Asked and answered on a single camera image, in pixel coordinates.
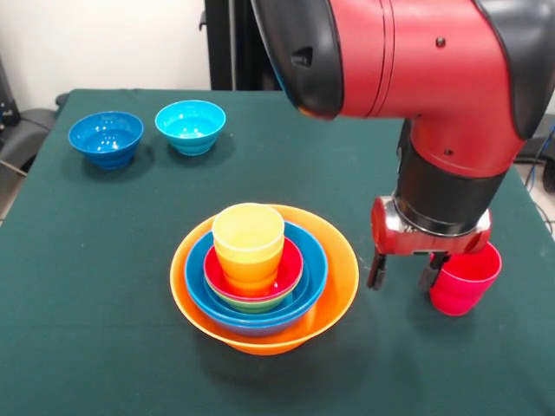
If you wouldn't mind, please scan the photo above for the small dark blue bowl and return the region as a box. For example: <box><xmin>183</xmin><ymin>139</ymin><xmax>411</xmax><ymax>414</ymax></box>
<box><xmin>68</xmin><ymin>110</ymin><xmax>145</xmax><ymax>170</ymax></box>

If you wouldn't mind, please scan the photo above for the large orange bowl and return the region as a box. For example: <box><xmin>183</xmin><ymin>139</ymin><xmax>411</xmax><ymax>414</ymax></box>
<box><xmin>169</xmin><ymin>203</ymin><xmax>361</xmax><ymax>356</ymax></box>

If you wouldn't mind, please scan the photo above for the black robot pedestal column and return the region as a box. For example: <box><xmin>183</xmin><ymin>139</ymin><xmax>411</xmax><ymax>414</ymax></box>
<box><xmin>199</xmin><ymin>0</ymin><xmax>285</xmax><ymax>92</ymax></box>

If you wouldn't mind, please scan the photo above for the large blue bowl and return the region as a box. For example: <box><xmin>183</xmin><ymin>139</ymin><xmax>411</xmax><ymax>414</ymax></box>
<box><xmin>193</xmin><ymin>302</ymin><xmax>321</xmax><ymax>339</ymax></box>
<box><xmin>184</xmin><ymin>220</ymin><xmax>330</xmax><ymax>328</ymax></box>

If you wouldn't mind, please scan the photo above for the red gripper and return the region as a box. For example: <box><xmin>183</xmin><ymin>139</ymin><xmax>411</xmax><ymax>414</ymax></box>
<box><xmin>366</xmin><ymin>195</ymin><xmax>493</xmax><ymax>293</ymax></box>

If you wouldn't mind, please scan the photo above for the small green bowl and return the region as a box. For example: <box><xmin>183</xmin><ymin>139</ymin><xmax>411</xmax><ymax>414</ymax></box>
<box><xmin>206</xmin><ymin>276</ymin><xmax>303</xmax><ymax>314</ymax></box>

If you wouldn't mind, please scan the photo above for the small light blue bowl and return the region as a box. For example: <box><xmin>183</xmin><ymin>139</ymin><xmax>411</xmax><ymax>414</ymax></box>
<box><xmin>154</xmin><ymin>100</ymin><xmax>227</xmax><ymax>157</ymax></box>

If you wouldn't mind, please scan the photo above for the small red bowl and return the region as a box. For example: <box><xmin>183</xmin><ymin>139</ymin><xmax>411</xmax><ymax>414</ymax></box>
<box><xmin>203</xmin><ymin>236</ymin><xmax>305</xmax><ymax>302</ymax></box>

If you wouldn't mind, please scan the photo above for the grey pedestal foot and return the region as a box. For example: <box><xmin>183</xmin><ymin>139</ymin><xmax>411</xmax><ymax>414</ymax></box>
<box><xmin>513</xmin><ymin>127</ymin><xmax>555</xmax><ymax>160</ymax></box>
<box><xmin>0</xmin><ymin>107</ymin><xmax>57</xmax><ymax>170</ymax></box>

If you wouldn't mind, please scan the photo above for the red plastic cup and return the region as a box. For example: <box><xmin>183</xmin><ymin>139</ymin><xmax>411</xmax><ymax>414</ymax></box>
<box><xmin>428</xmin><ymin>241</ymin><xmax>503</xmax><ymax>317</ymax></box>

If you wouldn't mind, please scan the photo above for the dark green table cloth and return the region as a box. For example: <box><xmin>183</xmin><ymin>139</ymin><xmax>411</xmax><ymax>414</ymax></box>
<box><xmin>0</xmin><ymin>88</ymin><xmax>555</xmax><ymax>416</ymax></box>

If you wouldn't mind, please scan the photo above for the blue cable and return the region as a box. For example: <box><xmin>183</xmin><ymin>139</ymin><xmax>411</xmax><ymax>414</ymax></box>
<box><xmin>524</xmin><ymin>125</ymin><xmax>555</xmax><ymax>190</ymax></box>

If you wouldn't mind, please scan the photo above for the yellow plastic cup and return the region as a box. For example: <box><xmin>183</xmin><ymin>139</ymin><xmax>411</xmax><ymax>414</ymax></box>
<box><xmin>211</xmin><ymin>202</ymin><xmax>286</xmax><ymax>263</ymax></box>

